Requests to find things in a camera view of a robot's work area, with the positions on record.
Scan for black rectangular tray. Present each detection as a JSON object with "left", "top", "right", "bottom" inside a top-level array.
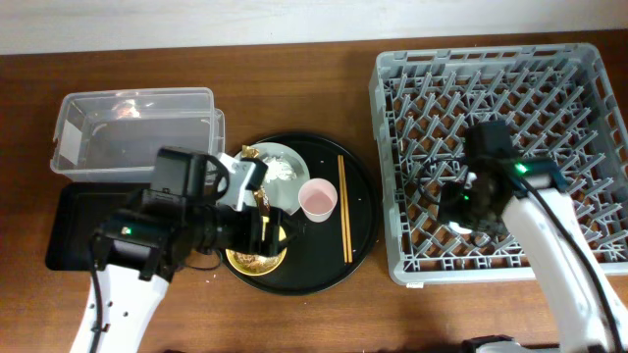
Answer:
[{"left": 45, "top": 182, "right": 148, "bottom": 271}]

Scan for crumpled white tissue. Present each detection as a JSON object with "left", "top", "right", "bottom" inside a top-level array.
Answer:
[{"left": 263, "top": 156, "right": 296, "bottom": 183}]

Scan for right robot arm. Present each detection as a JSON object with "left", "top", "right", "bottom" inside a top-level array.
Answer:
[{"left": 438, "top": 121, "right": 627, "bottom": 352}]

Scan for blue cup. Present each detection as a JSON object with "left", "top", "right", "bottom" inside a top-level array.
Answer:
[{"left": 447, "top": 222, "right": 474, "bottom": 235}]

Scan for clear plastic bin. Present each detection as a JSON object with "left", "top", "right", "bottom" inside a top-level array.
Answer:
[{"left": 50, "top": 87, "right": 226, "bottom": 182}]

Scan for round black serving tray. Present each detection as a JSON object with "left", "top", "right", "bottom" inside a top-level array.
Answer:
[{"left": 224, "top": 132, "right": 381, "bottom": 295}]

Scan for food scraps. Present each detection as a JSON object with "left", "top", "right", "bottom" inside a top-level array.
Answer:
[{"left": 234, "top": 252, "right": 284, "bottom": 274}]

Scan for yellow bowl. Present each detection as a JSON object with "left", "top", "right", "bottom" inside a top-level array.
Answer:
[{"left": 225, "top": 249, "right": 288, "bottom": 277}]

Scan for gold brown snack wrapper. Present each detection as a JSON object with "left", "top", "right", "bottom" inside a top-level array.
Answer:
[{"left": 241, "top": 145, "right": 271, "bottom": 216}]

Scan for grey plate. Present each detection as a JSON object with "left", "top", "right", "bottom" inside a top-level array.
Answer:
[{"left": 252, "top": 142, "right": 310, "bottom": 215}]

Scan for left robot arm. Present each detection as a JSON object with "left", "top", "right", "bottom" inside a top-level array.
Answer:
[{"left": 72, "top": 147, "right": 305, "bottom": 352}]

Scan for grey dishwasher rack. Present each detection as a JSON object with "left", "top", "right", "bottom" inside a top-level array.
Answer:
[{"left": 369, "top": 43, "right": 627, "bottom": 287}]

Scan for wooden chopstick left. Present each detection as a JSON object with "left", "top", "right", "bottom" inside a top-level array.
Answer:
[{"left": 338, "top": 155, "right": 348, "bottom": 264}]

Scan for wooden chopstick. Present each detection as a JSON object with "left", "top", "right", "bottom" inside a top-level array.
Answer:
[
  {"left": 343, "top": 156, "right": 353, "bottom": 264},
  {"left": 338, "top": 155, "right": 348, "bottom": 264}
]

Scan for pink cup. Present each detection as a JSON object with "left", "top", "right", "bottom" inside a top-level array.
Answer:
[{"left": 297, "top": 178, "right": 338, "bottom": 223}]

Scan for wooden chopstick right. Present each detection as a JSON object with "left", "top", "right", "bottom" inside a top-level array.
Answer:
[{"left": 343, "top": 156, "right": 353, "bottom": 264}]

